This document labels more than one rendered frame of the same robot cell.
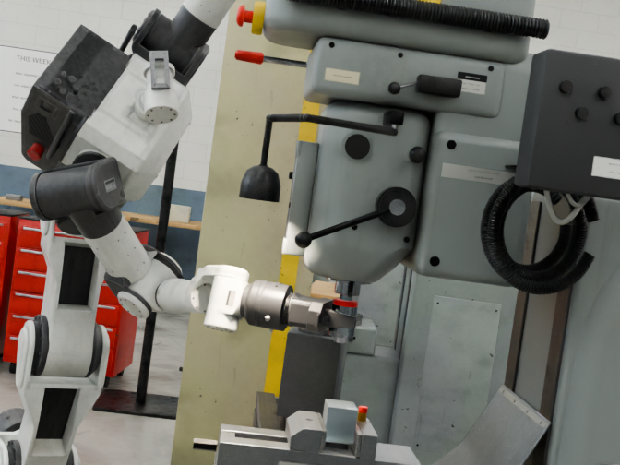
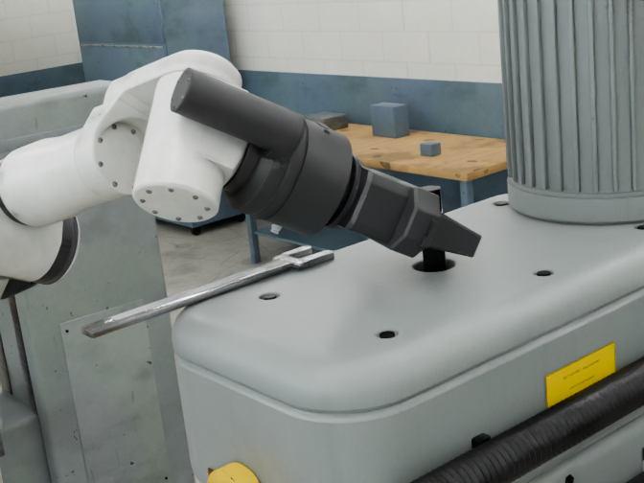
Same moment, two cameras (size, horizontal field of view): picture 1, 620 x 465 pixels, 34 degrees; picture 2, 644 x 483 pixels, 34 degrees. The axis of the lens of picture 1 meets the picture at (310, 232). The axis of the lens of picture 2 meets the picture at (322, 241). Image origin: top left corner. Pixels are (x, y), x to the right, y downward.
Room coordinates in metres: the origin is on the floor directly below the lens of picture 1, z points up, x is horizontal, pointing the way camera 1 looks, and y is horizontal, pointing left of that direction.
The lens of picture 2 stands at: (1.16, 0.48, 2.18)
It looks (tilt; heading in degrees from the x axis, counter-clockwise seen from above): 16 degrees down; 327
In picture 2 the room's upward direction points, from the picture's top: 6 degrees counter-clockwise
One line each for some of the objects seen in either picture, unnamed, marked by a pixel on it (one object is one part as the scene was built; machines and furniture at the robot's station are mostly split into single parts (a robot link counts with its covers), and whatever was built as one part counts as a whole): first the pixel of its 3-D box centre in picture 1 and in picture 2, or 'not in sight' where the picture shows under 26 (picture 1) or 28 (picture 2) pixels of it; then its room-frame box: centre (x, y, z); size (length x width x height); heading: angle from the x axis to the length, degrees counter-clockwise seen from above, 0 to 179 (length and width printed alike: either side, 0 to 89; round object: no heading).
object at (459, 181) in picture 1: (463, 207); not in sight; (1.87, -0.28, 1.47); 0.24 x 0.19 x 0.26; 5
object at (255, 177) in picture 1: (261, 182); not in sight; (1.78, 0.10, 1.47); 0.07 x 0.07 x 0.06
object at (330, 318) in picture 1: (339, 320); not in sight; (1.82, -0.07, 1.23); 0.06 x 0.02 x 0.03; 76
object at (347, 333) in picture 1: (342, 320); not in sight; (1.85, -0.08, 1.23); 0.05 x 0.05 x 0.06
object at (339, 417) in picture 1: (339, 421); not in sight; (1.72, -0.09, 1.07); 0.06 x 0.05 x 0.06; 5
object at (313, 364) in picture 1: (315, 366); not in sight; (2.26, -0.05, 1.06); 0.22 x 0.12 x 0.20; 173
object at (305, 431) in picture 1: (305, 430); not in sight; (1.71, -0.04, 1.05); 0.12 x 0.06 x 0.04; 5
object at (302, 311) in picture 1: (296, 311); not in sight; (1.88, 0.01, 1.23); 0.13 x 0.12 x 0.10; 166
